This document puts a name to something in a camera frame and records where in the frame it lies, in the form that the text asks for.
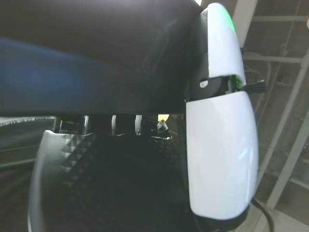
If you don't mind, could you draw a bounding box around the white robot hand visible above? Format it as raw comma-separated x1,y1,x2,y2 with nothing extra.
28,2,260,232

